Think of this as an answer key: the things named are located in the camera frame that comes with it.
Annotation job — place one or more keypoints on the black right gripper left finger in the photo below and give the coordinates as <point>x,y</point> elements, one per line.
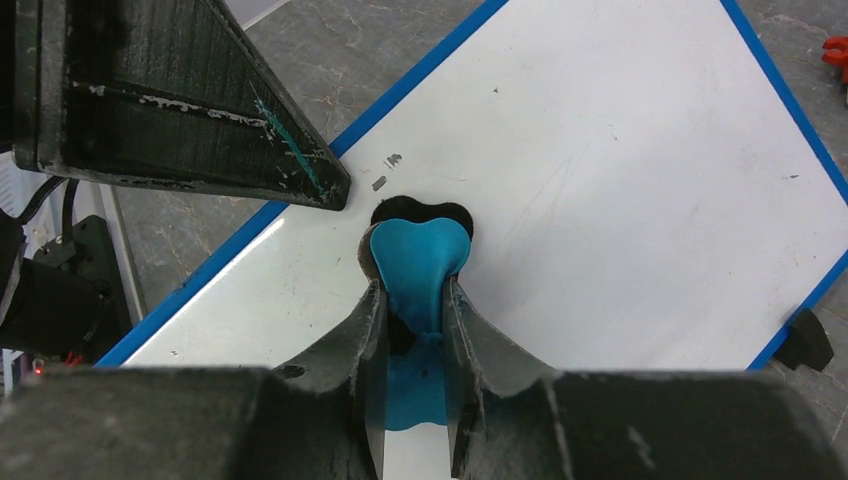
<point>319,415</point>

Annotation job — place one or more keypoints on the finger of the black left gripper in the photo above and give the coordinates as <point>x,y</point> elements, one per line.
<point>164,95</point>

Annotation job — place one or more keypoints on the red toy brick car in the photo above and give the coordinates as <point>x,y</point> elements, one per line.
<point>835,54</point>

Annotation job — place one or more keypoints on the blue-framed whiteboard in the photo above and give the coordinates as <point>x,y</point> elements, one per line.
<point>646,194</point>

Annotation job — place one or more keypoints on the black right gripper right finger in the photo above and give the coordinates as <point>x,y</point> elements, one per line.
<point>512,416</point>

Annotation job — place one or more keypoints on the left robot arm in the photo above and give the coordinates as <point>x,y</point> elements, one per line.
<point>61,292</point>

